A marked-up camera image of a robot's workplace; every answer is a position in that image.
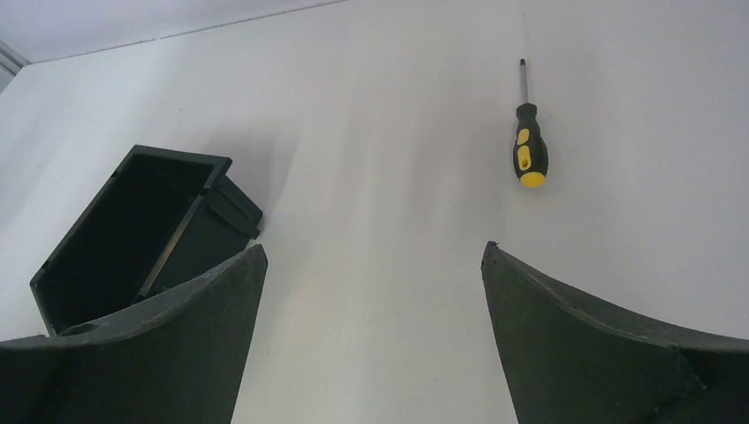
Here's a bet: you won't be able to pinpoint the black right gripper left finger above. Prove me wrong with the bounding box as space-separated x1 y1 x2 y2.
1 245 269 423

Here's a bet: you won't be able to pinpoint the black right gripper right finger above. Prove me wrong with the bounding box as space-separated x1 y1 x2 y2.
481 241 748 423

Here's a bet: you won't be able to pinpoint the black yellow screwdriver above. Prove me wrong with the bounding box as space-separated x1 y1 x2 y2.
512 58 549 188

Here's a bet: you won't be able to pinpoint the black plastic bin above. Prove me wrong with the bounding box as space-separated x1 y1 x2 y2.
30 145 263 336

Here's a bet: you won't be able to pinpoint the aluminium frame rail left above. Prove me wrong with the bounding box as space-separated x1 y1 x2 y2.
0 42 30 92

